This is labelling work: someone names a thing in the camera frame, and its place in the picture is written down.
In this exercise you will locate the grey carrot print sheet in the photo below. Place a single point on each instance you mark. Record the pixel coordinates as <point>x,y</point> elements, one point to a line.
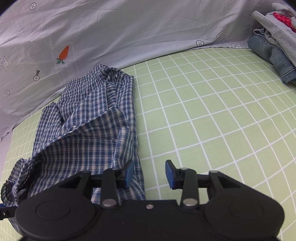
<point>115,34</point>

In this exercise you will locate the pile of folded clothes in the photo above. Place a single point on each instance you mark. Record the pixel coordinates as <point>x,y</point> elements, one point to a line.
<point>277,32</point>

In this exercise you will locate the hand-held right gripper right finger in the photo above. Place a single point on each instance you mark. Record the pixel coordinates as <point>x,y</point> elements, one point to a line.
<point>170,175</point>

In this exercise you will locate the blue plaid shirt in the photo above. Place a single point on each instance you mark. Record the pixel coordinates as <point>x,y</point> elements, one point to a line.
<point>81,129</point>

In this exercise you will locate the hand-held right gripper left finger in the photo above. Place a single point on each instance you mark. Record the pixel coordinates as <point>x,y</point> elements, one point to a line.
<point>129,175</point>

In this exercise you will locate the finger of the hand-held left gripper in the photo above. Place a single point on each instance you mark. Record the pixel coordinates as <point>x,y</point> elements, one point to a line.
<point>7,212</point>

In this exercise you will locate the red garment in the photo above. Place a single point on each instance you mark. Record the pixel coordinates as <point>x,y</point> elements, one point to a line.
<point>283,18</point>

